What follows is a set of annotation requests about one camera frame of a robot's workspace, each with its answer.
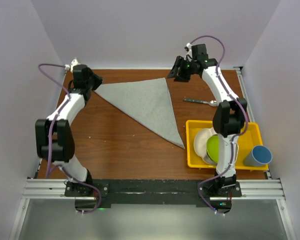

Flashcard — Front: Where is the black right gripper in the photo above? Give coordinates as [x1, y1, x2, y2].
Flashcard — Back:
[166, 56, 196, 83]

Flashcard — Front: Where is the grey cloth napkin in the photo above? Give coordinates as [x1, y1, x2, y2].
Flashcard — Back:
[94, 77, 185, 149]

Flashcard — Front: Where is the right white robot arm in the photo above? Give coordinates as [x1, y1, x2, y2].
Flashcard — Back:
[167, 43, 248, 197]

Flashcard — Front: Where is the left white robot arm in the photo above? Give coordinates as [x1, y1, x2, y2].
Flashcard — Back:
[35, 59, 103, 196]

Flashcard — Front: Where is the beige shell-shaped plate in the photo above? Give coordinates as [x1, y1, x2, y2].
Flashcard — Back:
[193, 127, 239, 167]

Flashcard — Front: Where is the lime green bowl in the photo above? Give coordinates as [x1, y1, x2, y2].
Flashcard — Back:
[206, 134, 219, 164]

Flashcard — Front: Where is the yellow plastic tray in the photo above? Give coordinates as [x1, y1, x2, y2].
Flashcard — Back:
[185, 120, 269, 171]

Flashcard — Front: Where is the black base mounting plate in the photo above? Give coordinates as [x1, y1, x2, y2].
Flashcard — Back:
[64, 179, 242, 213]

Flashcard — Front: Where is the blue plastic cup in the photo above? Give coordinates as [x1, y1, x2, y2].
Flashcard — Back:
[243, 145, 273, 167]

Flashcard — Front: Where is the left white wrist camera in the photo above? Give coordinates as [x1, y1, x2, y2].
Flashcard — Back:
[64, 57, 80, 72]

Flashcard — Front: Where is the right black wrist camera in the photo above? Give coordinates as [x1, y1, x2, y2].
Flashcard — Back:
[184, 43, 209, 62]

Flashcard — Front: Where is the spoon with teal handle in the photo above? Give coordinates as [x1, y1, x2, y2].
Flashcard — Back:
[183, 98, 218, 107]

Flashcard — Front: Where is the aluminium frame rail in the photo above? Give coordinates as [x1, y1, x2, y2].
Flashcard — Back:
[21, 179, 285, 200]

